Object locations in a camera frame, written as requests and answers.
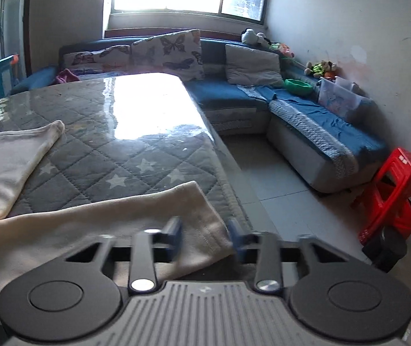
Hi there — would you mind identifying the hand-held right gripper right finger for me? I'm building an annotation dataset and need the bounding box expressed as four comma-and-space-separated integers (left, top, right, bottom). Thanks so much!
226, 219, 352, 294

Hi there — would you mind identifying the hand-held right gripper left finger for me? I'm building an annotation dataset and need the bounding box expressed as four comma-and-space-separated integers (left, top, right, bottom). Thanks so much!
64, 217, 183, 294

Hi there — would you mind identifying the cream sweater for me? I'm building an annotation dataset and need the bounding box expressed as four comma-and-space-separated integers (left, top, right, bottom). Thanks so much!
0, 120, 235, 336

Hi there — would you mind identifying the blue corner sofa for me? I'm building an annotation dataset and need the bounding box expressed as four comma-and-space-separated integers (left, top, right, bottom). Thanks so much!
11, 36, 389, 193

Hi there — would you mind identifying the black plastic stool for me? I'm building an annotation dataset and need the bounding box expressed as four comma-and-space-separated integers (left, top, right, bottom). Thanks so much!
362, 223, 408, 274

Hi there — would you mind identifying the green plastic bowl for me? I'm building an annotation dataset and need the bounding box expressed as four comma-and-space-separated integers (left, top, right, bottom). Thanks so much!
284, 78, 314, 96

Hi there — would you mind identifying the clear plastic storage box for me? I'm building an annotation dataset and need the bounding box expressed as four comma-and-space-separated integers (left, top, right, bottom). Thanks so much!
317, 76, 370, 123

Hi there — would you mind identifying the grey pillow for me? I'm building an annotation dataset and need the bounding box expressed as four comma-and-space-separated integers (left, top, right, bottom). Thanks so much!
224, 44, 285, 88

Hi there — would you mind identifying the red plastic stool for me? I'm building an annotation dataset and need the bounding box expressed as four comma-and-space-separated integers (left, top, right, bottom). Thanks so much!
351, 147, 411, 247

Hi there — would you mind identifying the large butterfly print pillow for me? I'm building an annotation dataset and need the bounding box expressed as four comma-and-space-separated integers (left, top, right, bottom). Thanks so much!
130, 29, 206, 82

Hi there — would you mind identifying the green plush toy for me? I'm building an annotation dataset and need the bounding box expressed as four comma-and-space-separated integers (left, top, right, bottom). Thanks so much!
304, 61, 326, 78

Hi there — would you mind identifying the pink cloth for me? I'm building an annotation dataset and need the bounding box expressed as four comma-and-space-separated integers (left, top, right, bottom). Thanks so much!
56, 68, 81, 84

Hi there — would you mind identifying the green and orange toy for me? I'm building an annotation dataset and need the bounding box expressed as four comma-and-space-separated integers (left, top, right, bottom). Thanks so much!
268, 42, 295, 59

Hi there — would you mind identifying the small butterfly print pillow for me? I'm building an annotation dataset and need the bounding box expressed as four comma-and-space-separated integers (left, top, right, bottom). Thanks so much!
63, 45, 132, 76

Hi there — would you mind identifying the black and white plush toy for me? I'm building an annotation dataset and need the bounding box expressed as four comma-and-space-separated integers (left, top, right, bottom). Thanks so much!
241, 28, 271, 48

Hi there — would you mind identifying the blue wooden rail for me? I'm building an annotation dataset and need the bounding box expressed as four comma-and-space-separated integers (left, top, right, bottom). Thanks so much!
0, 53, 20, 98

